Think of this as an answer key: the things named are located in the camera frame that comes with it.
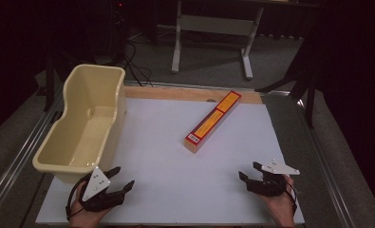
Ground dark computer tower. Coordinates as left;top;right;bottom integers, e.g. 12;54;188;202
107;0;130;66

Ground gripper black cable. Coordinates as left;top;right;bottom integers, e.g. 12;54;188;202
282;180;300;218
65;176;91;222

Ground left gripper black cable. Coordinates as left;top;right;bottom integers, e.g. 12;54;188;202
65;176;91;222

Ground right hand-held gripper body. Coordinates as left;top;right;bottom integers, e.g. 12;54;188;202
245;159;301;198

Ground cream plastic bin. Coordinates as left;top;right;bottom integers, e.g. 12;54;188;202
31;64;127;184

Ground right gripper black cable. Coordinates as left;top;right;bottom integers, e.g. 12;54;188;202
282;180;300;218

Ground person's right hand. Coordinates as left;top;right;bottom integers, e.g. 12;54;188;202
258;174;296;228

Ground wooden board strip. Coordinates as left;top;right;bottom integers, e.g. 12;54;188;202
123;85;264;105

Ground long red yellow box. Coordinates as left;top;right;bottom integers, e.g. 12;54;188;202
183;90;242;154

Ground person's left hand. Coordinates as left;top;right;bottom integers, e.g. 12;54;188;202
68;189;113;228

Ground white metal table frame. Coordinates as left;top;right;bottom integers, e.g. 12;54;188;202
170;0;266;81

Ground metal table rail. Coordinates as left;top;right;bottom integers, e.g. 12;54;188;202
0;89;66;219

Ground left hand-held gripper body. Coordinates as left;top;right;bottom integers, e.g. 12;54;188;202
79;165;126;214

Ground black metal stand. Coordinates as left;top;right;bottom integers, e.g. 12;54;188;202
255;47;323;129

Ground black floor cables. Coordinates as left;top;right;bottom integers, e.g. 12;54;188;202
122;39;155;88

